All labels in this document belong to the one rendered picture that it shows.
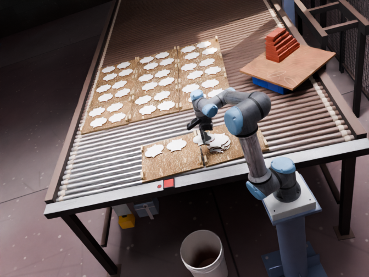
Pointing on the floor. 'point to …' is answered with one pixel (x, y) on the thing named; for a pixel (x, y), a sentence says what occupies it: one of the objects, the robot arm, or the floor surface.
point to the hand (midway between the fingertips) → (203, 138)
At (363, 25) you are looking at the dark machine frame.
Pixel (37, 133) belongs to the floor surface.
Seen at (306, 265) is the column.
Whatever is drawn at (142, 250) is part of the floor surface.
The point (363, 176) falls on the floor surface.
